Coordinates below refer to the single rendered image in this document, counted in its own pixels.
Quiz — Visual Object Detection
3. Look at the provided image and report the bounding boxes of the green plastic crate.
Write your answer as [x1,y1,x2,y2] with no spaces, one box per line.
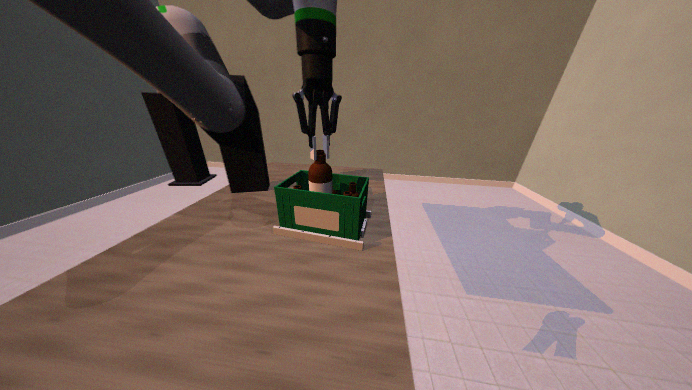
[274,170,369,241]

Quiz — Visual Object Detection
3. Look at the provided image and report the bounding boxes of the brown glass bottle with cream label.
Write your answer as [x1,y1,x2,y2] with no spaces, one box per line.
[308,150,333,194]

